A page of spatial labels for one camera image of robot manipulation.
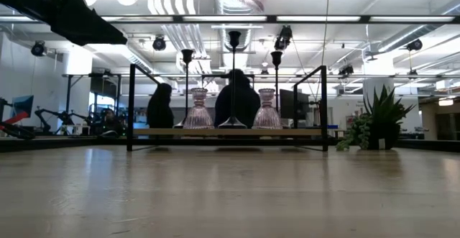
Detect black metal candlestick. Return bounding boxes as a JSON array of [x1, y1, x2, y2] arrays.
[[270, 50, 284, 124], [217, 30, 249, 130], [173, 48, 195, 129]]

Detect person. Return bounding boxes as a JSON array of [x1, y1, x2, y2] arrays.
[[146, 82, 175, 129], [214, 68, 262, 129], [96, 108, 125, 137]]

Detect blue lit monitor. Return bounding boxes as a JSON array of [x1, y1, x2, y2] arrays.
[[11, 94, 35, 119]]

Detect black computer monitor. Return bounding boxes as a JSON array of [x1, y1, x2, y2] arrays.
[[279, 88, 311, 121]]

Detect green potted plant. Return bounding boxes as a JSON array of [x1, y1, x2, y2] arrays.
[[336, 85, 417, 152]]

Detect black overhead mounted camera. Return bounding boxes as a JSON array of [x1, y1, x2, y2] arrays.
[[406, 38, 424, 52], [152, 35, 167, 52], [30, 40, 47, 58], [339, 63, 355, 78], [273, 24, 294, 52]]

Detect black metal table frame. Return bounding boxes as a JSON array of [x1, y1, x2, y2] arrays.
[[0, 136, 460, 155]]

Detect wooden shelf with black frame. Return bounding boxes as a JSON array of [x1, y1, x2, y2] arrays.
[[126, 63, 329, 153]]

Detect black overhead frame beam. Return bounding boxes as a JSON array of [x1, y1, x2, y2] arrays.
[[100, 14, 460, 25]]

